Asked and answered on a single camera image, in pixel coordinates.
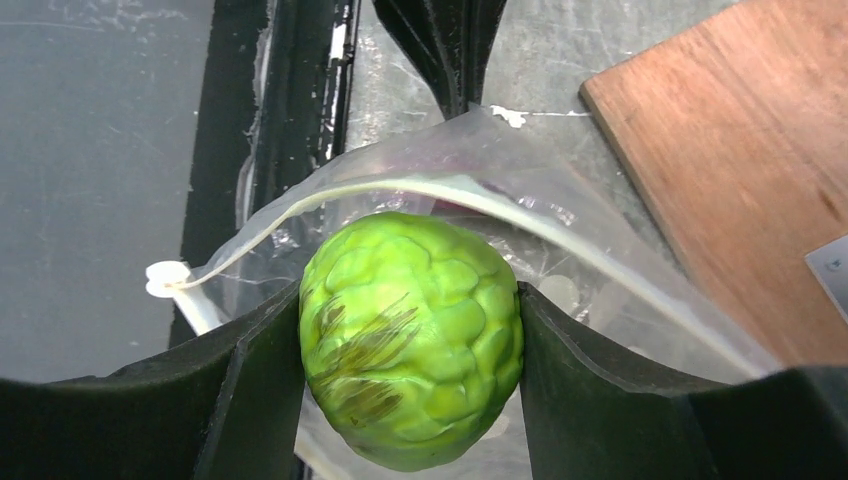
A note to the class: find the clear zip top bag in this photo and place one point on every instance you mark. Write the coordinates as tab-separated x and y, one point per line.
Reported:
553	228

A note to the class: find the bumpy green fake fruit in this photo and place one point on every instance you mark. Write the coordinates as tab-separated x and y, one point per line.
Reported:
411	337

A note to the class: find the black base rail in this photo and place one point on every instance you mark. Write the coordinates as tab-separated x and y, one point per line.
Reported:
274	107

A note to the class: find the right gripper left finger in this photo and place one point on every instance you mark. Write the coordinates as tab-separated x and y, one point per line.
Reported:
224	405

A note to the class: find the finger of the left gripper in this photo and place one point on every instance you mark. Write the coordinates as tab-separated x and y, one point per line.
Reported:
449	43

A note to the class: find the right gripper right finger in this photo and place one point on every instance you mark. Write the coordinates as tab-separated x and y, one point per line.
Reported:
594	409

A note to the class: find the brown wooden board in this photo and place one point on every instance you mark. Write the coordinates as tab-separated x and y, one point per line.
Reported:
734	133

